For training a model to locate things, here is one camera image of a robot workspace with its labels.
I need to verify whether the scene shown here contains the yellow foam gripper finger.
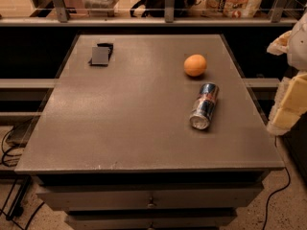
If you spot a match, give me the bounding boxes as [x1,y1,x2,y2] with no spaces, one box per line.
[267,73,307,136]

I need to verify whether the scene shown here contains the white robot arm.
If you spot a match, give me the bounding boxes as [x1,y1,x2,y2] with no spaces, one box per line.
[267,14,307,136]

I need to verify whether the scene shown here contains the red bull can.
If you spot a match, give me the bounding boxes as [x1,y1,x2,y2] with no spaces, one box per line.
[189,82,219,130]

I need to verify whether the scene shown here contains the orange fruit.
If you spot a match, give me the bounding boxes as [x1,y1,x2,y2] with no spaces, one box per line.
[184,55,207,77]

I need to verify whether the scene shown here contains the printed snack bag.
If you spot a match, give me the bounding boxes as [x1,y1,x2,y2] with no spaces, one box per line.
[202,0,262,18]

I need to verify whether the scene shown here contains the grey drawer cabinet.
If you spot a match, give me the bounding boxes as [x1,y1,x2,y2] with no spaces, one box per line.
[16,34,284,216]

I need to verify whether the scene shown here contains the black bag behind glass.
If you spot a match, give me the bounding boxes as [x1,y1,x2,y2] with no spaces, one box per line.
[130,0,200,17]

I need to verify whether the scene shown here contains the upper grey drawer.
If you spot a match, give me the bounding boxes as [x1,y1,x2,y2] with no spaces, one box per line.
[36,183,263,212]

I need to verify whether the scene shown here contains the grey drawer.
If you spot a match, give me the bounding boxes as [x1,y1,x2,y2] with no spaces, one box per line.
[65,209,237,230]
[36,183,263,212]

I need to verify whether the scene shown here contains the small grey square block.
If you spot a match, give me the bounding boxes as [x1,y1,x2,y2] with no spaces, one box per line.
[89,43,113,66]

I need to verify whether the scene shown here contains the lower grey drawer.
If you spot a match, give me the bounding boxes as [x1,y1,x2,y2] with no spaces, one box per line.
[65,209,237,230]

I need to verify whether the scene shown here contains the grey side shelf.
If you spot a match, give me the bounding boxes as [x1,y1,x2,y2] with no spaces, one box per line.
[0,79,58,126]

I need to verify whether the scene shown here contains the black cable right floor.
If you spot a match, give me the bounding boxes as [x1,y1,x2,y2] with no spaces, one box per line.
[261,136,292,230]

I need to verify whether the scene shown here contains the metal railing frame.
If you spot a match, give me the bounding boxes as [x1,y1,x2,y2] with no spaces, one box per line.
[0,0,306,27]

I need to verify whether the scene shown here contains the black cables left floor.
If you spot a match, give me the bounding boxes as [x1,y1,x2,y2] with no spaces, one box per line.
[0,118,46,230]

